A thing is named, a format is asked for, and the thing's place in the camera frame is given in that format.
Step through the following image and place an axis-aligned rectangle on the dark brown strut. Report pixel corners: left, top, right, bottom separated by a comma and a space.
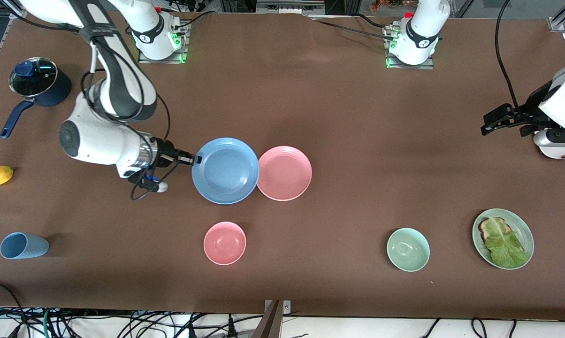
252, 300, 283, 338

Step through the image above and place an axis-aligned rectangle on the small pink bowl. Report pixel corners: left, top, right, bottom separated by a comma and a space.
203, 222, 247, 266

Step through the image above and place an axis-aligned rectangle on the grey metal box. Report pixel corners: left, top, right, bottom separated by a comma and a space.
257, 0, 325, 15

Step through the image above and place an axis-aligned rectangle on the aluminium frame profile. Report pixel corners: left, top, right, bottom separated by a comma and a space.
0, 0, 29, 19
548, 0, 565, 32

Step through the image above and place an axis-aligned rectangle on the small mint green bowl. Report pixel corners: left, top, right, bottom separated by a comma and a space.
387, 228, 430, 272

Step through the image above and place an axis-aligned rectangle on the brown tablecloth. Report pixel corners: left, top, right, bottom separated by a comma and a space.
0, 8, 565, 321

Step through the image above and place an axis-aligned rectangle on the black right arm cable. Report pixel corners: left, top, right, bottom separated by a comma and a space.
80, 40, 172, 201

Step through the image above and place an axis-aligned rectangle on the blue cup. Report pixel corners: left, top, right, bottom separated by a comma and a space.
0, 232, 50, 260

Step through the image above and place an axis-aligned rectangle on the dark blue saucepan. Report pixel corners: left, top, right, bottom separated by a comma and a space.
0, 57, 73, 139

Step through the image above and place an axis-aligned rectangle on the black cable on tablecloth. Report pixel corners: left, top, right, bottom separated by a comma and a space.
177, 10, 213, 29
308, 13, 396, 43

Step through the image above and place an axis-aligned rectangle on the mint green plate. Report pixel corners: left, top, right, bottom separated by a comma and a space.
472, 208, 534, 270

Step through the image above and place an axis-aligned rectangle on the white appliance with copper knob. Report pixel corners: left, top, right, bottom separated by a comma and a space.
538, 143, 565, 160

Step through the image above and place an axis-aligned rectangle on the toast slice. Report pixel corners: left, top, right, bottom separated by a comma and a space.
478, 217, 525, 254

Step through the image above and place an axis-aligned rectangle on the green lettuce leaf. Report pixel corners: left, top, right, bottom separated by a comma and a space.
484, 218, 529, 269

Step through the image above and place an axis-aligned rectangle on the blue plate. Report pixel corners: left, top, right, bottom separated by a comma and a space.
191, 138, 260, 205

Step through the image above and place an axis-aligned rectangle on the pink plate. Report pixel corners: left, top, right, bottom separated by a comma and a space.
257, 146, 313, 202

